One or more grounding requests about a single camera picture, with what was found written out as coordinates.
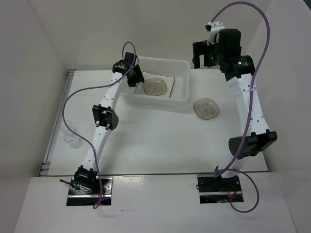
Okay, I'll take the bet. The white plastic bin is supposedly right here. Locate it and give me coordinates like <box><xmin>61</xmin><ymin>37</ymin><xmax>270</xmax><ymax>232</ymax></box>
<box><xmin>117</xmin><ymin>56</ymin><xmax>190</xmax><ymax>111</ymax></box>

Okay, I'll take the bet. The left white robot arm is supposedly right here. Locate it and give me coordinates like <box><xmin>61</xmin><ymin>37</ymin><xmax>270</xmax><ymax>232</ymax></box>
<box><xmin>74</xmin><ymin>52</ymin><xmax>144</xmax><ymax>196</ymax></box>

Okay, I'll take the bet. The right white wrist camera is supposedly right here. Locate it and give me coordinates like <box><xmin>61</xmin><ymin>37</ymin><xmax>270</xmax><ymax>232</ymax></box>
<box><xmin>205</xmin><ymin>21</ymin><xmax>225</xmax><ymax>46</ymax></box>

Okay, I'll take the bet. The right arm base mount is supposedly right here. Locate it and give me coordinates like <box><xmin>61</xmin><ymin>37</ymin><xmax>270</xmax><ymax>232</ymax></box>
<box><xmin>196</xmin><ymin>174</ymin><xmax>244</xmax><ymax>204</ymax></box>

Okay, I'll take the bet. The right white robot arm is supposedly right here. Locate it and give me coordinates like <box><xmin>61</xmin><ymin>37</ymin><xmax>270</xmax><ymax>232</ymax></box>
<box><xmin>192</xmin><ymin>25</ymin><xmax>277</xmax><ymax>191</ymax></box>

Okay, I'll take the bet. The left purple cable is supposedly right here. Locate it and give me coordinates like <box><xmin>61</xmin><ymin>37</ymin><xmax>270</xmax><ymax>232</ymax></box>
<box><xmin>61</xmin><ymin>41</ymin><xmax>140</xmax><ymax>210</ymax></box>

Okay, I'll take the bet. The clear plastic cup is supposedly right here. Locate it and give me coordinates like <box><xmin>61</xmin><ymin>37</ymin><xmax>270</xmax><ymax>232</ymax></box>
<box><xmin>60</xmin><ymin>120</ymin><xmax>80</xmax><ymax>149</ymax></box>

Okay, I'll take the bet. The clear glass dish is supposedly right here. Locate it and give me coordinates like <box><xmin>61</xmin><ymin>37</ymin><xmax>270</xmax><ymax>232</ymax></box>
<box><xmin>193</xmin><ymin>98</ymin><xmax>220</xmax><ymax>120</ymax></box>
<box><xmin>143</xmin><ymin>77</ymin><xmax>168</xmax><ymax>96</ymax></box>

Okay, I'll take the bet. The aluminium rail left edge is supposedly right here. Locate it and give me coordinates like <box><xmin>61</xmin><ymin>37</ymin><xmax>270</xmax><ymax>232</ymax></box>
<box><xmin>39</xmin><ymin>69</ymin><xmax>76</xmax><ymax>177</ymax></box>

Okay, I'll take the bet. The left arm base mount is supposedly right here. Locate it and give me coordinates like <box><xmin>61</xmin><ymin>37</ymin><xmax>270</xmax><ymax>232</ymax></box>
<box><xmin>63</xmin><ymin>177</ymin><xmax>113</xmax><ymax>206</ymax></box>

